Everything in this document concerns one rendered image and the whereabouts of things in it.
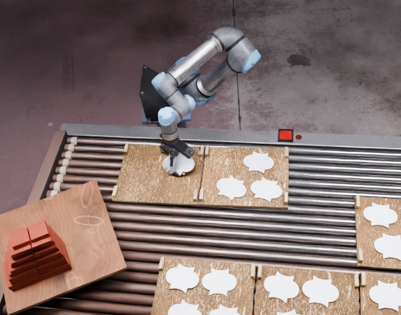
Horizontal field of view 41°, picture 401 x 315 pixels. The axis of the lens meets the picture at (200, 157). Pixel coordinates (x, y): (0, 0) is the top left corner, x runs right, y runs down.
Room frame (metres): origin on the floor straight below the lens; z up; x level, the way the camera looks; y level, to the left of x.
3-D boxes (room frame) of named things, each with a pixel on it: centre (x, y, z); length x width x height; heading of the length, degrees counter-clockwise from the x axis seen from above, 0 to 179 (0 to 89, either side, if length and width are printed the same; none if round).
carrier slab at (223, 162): (1.55, -0.20, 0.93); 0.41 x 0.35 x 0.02; 77
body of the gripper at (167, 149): (1.67, 0.13, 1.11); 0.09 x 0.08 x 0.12; 56
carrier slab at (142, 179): (1.65, 0.21, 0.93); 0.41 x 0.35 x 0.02; 76
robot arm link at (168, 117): (1.67, 0.12, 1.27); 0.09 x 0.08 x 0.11; 132
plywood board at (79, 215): (1.28, 0.68, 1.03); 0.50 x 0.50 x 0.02; 15
